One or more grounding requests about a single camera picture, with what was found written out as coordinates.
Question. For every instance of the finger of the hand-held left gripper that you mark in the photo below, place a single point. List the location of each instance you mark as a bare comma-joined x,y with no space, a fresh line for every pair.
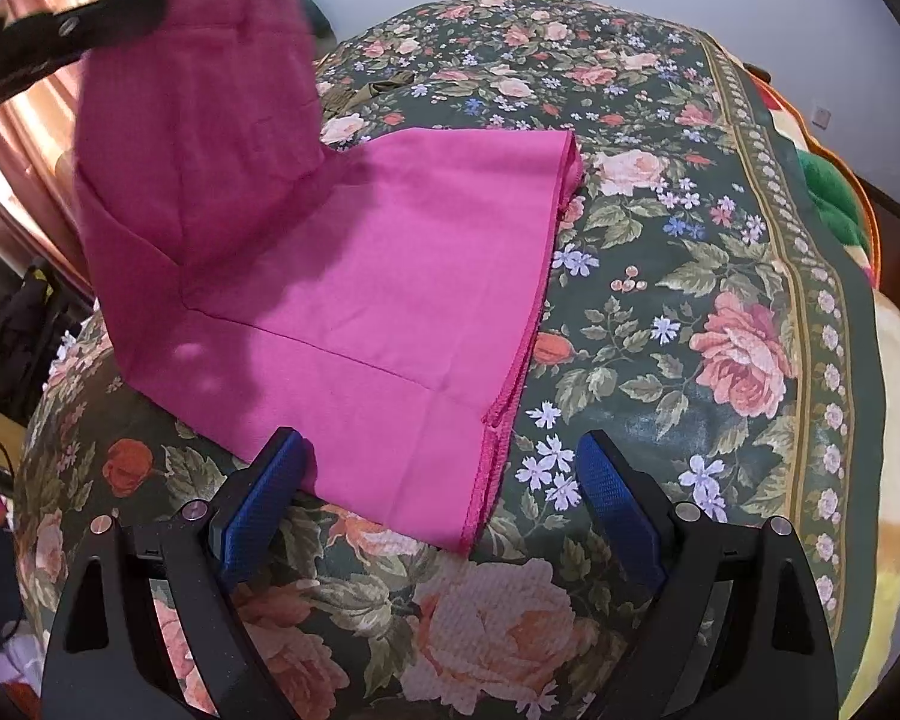
97,19

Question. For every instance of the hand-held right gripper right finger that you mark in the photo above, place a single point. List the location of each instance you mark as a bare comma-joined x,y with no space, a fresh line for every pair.
619,510

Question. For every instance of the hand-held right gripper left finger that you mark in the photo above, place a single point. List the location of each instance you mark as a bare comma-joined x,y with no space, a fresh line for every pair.
264,495

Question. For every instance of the pink pants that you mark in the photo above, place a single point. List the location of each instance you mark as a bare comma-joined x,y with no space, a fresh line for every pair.
382,277

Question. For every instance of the pink curtain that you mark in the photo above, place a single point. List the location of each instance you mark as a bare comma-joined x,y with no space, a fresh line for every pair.
15,142

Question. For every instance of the black garment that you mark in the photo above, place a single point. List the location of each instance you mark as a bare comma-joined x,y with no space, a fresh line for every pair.
26,330

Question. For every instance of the floral bed blanket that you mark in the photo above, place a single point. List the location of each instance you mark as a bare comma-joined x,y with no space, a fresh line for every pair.
682,240

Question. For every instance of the olive green garment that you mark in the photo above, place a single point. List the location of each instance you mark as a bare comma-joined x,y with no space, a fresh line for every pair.
379,86

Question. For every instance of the multicoloured plush blanket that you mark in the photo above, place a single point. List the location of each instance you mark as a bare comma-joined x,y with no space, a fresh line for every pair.
832,187

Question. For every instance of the white wall socket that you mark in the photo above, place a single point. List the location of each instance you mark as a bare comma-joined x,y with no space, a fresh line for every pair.
821,116

